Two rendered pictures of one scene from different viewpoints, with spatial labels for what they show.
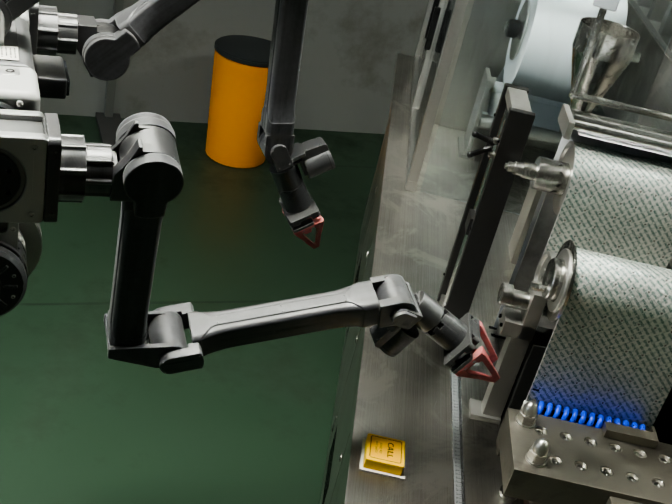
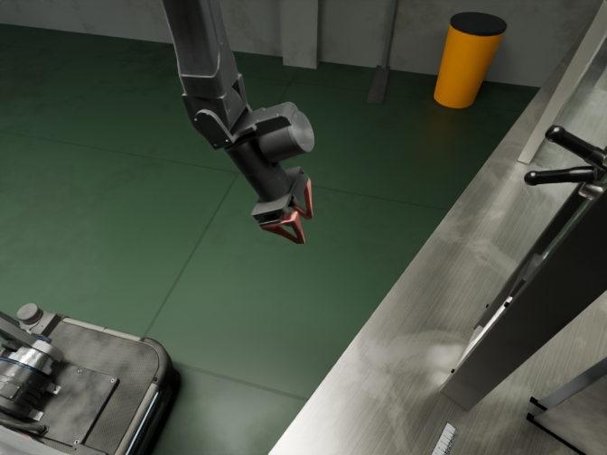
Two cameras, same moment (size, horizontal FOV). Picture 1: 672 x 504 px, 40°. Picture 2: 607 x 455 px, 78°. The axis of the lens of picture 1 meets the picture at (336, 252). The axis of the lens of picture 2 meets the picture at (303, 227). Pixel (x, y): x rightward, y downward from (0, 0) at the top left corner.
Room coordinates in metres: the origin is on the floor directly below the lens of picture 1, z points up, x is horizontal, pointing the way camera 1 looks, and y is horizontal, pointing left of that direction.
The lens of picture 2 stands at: (1.41, -0.22, 1.54)
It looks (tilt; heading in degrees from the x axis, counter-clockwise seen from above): 49 degrees down; 40
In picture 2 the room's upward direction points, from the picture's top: straight up
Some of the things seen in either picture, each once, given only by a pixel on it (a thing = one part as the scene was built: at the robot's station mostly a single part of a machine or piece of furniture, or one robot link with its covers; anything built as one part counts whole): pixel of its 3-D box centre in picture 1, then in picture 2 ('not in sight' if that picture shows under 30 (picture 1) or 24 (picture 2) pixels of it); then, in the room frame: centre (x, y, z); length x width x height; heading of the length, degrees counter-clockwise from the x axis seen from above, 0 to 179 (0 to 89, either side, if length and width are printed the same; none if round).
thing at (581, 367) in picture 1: (604, 377); not in sight; (1.38, -0.52, 1.11); 0.23 x 0.01 x 0.18; 91
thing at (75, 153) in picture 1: (77, 168); not in sight; (1.05, 0.35, 1.45); 0.09 x 0.08 x 0.12; 25
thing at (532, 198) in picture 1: (561, 162); not in sight; (2.16, -0.49, 1.19); 0.14 x 0.14 x 0.57
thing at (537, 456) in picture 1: (540, 449); not in sight; (1.22, -0.41, 1.05); 0.04 x 0.04 x 0.04
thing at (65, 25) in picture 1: (51, 32); not in sight; (1.51, 0.56, 1.45); 0.09 x 0.08 x 0.12; 25
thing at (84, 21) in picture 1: (96, 47); not in sight; (1.54, 0.50, 1.43); 0.10 x 0.05 x 0.09; 115
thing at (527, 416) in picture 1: (529, 412); not in sight; (1.31, -0.39, 1.05); 0.04 x 0.04 x 0.04
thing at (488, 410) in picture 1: (505, 352); not in sight; (1.47, -0.36, 1.05); 0.06 x 0.05 x 0.31; 91
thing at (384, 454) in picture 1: (384, 454); not in sight; (1.28, -0.17, 0.91); 0.07 x 0.07 x 0.02; 1
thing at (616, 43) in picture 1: (605, 40); not in sight; (2.16, -0.49, 1.50); 0.14 x 0.14 x 0.06
